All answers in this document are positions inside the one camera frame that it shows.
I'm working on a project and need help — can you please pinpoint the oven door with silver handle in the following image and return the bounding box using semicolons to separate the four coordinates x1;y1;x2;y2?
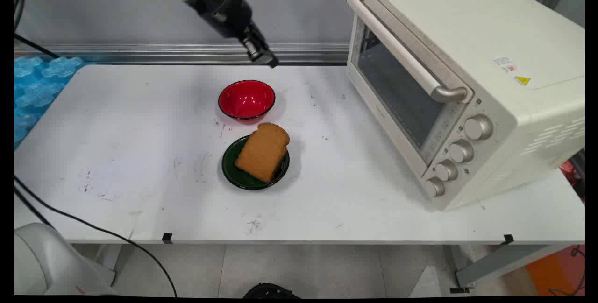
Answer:
346;0;475;168

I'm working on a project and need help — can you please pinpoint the black round object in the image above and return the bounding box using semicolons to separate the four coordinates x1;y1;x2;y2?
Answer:
243;283;300;299

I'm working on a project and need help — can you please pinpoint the red bowl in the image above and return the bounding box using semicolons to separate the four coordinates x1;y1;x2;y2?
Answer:
218;80;276;120

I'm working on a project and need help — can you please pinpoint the brown bread slice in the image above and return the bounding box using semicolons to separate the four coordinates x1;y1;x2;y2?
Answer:
235;122;291;183

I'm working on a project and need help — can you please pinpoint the grey angled table leg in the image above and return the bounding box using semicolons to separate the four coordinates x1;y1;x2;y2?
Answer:
450;244;569;293

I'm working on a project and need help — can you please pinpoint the orange floor mat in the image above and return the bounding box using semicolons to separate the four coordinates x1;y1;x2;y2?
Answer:
525;245;585;296

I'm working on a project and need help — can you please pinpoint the aluminium profile rail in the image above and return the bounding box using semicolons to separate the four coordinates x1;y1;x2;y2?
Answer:
14;43;349;66

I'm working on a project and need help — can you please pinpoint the large silver oven knob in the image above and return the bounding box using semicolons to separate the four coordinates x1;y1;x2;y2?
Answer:
463;114;494;141

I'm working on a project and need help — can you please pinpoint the dark green plate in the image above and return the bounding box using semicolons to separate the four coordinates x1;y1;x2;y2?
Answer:
221;135;290;190

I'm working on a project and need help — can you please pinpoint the white label sticker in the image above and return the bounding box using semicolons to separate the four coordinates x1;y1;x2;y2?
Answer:
494;56;518;73

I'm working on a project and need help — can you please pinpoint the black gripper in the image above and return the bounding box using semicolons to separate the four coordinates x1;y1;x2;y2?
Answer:
188;0;280;67

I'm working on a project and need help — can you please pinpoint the cream toaster oven body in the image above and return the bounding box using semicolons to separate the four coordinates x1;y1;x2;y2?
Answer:
346;0;585;211

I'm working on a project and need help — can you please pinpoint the small silver oven knob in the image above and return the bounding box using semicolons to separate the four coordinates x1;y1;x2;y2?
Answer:
424;177;446;198

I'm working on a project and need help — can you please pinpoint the thin black cable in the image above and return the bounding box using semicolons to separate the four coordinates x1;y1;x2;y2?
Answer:
14;33;60;59

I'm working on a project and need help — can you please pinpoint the blue bubble foam mat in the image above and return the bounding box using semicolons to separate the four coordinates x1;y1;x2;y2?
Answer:
14;56;85;144

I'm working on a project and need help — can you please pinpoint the black cable on floor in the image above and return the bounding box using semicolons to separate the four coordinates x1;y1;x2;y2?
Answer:
548;245;585;296

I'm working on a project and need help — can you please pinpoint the red object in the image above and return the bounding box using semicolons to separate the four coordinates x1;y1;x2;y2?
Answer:
560;160;585;197

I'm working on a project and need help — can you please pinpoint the long black robot cable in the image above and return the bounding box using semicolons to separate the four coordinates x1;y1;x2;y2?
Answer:
14;175;178;297

